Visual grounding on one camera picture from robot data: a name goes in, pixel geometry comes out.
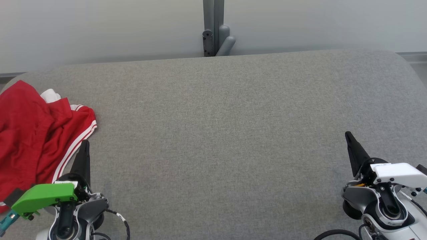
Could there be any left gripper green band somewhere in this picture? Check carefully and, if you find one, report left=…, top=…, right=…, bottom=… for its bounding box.
left=11, top=140, right=91, bottom=220

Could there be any red garment with white stripes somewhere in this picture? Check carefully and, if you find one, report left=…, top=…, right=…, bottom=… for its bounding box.
left=0, top=80, right=98, bottom=214

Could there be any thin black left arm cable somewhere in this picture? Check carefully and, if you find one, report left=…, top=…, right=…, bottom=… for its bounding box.
left=106, top=208, right=130, bottom=240

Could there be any grey metal partition stand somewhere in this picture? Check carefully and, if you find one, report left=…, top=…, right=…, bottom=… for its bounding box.
left=202, top=0, right=236, bottom=57

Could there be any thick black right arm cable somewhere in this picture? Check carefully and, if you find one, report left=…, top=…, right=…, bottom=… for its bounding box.
left=314, top=229, right=362, bottom=240

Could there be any teal plug on left camera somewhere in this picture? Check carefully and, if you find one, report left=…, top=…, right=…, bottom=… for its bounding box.
left=0, top=211, right=19, bottom=233

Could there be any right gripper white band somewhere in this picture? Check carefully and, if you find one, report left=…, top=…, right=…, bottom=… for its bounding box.
left=345, top=131, right=427, bottom=190

